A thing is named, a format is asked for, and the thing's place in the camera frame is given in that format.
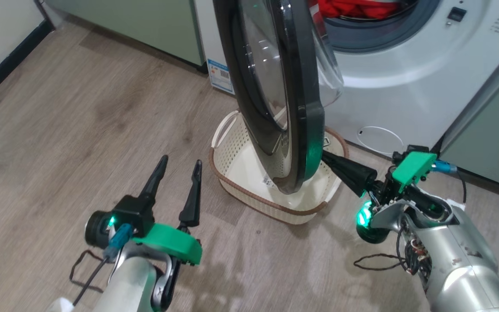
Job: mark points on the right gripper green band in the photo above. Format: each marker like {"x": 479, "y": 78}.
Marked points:
{"x": 412, "y": 169}

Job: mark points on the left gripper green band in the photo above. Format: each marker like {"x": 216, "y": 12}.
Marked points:
{"x": 171, "y": 242}

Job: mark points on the black round glass washer door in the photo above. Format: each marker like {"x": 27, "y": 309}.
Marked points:
{"x": 306, "y": 130}

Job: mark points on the red and white garment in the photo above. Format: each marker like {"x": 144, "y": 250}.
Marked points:
{"x": 353, "y": 8}

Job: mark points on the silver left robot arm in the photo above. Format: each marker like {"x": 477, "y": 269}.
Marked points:
{"x": 128, "y": 281}

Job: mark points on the cream laundry basket brown rim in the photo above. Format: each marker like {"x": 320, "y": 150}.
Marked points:
{"x": 243, "y": 173}

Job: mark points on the white front-load washing machine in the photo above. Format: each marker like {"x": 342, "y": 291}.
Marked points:
{"x": 405, "y": 82}

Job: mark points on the grey rubber door gasket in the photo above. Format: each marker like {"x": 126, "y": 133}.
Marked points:
{"x": 383, "y": 37}

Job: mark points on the round white filter cover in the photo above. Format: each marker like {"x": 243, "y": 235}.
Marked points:
{"x": 379, "y": 141}

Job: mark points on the blue energy label sticker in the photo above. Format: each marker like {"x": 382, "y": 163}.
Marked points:
{"x": 220, "y": 76}

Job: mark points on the pale green cabinet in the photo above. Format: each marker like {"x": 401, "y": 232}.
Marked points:
{"x": 492, "y": 138}
{"x": 145, "y": 26}

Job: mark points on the black baseboard strip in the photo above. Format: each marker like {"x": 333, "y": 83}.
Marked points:
{"x": 2, "y": 69}

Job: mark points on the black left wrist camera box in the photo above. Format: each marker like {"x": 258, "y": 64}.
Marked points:
{"x": 134, "y": 212}

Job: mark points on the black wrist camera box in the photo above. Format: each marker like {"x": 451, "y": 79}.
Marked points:
{"x": 414, "y": 150}
{"x": 134, "y": 212}

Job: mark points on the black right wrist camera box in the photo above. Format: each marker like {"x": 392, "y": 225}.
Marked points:
{"x": 414, "y": 150}

